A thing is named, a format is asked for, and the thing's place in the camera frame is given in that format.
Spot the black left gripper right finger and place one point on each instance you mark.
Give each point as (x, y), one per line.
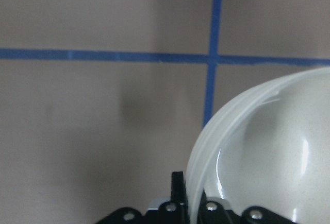
(211, 211)

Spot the white ceramic bowl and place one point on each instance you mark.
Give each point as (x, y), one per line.
(268, 147)

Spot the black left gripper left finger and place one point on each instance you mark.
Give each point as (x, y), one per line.
(178, 195)

